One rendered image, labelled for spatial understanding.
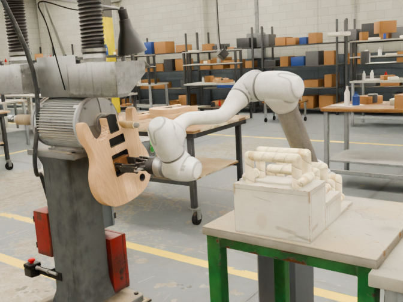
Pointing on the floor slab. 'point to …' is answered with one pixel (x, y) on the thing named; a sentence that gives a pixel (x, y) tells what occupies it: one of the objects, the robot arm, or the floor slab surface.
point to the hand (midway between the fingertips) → (122, 162)
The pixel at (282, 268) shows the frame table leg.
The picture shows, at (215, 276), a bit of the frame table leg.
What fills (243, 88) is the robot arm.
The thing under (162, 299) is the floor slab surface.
